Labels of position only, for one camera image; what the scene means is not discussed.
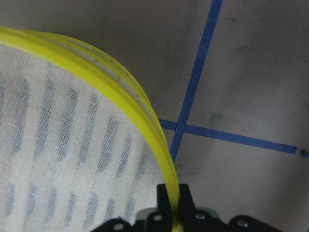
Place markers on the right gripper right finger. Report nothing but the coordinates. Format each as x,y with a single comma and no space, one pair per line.
202,219

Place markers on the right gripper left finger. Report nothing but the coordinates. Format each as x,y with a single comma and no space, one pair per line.
160,220

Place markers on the yellow steamer basket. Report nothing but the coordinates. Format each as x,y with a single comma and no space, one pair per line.
80,143

